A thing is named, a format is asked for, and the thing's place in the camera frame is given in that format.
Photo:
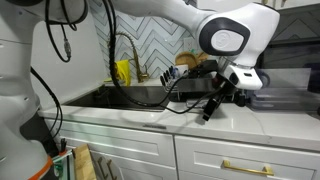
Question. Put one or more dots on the wooden cutting board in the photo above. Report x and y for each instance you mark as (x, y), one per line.
(202, 57)

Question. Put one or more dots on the white lower cabinet door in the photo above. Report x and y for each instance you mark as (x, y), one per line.
(143, 171)

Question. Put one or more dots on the yellow rubber gloves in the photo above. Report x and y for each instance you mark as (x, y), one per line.
(123, 71)

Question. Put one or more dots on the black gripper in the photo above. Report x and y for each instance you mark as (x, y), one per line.
(222, 90)

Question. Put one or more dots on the clear glass panel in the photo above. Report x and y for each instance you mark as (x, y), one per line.
(68, 166)

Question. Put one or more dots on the white mug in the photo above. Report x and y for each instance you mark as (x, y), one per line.
(182, 70)

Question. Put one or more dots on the gold spring faucet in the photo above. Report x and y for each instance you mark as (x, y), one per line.
(136, 60)

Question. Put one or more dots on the white upper cabinet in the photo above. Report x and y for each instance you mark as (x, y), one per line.
(300, 2)

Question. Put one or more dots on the white wall outlet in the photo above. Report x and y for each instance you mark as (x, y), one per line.
(188, 45)

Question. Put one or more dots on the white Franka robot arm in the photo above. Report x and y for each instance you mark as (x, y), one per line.
(233, 26)

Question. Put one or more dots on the light wooden board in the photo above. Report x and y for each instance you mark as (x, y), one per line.
(83, 163)

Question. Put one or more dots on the stainless steel sink basin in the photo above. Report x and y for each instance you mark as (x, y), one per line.
(83, 101)

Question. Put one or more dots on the clear plastic pitcher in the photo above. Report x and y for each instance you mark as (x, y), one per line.
(265, 80)

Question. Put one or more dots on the round wooden plate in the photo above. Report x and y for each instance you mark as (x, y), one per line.
(186, 60)

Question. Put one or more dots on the yellow sponge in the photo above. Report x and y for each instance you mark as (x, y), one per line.
(108, 80)

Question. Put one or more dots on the stainless steel dish rack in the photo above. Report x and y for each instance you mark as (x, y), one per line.
(196, 85)

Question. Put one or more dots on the small black clamp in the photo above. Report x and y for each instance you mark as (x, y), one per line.
(63, 145)

